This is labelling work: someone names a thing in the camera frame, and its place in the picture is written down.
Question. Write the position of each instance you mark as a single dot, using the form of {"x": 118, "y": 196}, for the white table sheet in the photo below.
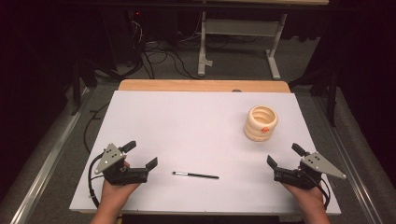
{"x": 193, "y": 130}

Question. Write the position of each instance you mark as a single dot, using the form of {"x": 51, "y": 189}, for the aluminium floor rail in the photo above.
{"x": 49, "y": 158}
{"x": 351, "y": 161}

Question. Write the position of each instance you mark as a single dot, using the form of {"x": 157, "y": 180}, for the person's left hand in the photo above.
{"x": 115, "y": 193}

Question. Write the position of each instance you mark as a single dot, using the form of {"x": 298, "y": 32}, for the cream ringed pen holder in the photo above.
{"x": 261, "y": 130}

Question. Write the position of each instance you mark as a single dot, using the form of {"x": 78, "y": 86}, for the white metal stand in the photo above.
{"x": 203, "y": 46}

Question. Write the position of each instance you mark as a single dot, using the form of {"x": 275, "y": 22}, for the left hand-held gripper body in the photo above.
{"x": 109, "y": 157}

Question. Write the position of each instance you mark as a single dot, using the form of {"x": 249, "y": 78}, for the black pen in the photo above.
{"x": 196, "y": 175}

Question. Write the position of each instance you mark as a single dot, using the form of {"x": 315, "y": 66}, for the wooden table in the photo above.
{"x": 202, "y": 85}

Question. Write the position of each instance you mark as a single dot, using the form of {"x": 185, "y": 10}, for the person's right hand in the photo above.
{"x": 306, "y": 195}

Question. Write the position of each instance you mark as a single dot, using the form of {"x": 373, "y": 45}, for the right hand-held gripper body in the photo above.
{"x": 320, "y": 165}

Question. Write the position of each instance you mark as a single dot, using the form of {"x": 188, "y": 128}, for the black stand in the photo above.
{"x": 81, "y": 84}
{"x": 330, "y": 90}

